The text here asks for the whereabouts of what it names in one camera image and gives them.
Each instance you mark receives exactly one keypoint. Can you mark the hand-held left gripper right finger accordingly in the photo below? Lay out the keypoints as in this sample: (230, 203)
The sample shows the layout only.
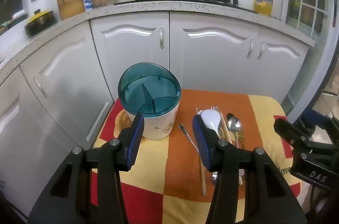
(201, 139)

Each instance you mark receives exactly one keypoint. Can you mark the small steel spoon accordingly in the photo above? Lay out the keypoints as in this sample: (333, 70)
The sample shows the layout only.
(200, 111)

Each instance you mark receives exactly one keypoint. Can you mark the black casserole with yellow lid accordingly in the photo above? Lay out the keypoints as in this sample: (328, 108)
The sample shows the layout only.
(39, 22)

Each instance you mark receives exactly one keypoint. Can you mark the orange checked cloth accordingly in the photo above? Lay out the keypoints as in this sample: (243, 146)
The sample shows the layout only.
(180, 160)

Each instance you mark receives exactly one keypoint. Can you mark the white cabinet door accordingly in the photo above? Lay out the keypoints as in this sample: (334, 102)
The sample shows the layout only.
(16, 133)
(127, 54)
(212, 62)
(280, 75)
(66, 75)

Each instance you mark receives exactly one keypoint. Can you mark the green tray with white soap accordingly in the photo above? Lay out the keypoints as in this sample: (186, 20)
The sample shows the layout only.
(16, 19)

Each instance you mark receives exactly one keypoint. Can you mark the gold fork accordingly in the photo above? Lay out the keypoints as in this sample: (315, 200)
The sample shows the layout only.
(241, 137)

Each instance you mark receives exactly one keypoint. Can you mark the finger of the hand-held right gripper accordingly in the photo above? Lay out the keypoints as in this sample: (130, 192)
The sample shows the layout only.
(287, 131)
(316, 119)

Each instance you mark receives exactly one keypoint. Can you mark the black gas stove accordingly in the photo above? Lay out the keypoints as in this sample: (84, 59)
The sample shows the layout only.
(185, 1)

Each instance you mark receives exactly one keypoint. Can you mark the teal-rimmed white utensil holder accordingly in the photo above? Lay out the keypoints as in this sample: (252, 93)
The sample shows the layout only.
(161, 120)

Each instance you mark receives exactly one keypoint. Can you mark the large steel spoon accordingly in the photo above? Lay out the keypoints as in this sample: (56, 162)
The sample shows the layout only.
(234, 124)

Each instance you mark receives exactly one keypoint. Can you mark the white plastic rice spoon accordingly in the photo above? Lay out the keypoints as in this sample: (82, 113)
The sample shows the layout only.
(212, 120)

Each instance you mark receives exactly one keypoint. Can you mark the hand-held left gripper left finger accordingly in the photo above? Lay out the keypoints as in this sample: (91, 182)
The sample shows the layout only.
(135, 139)

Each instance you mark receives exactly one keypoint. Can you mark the slim steel spoon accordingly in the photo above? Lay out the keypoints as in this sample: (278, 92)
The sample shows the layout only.
(188, 137)

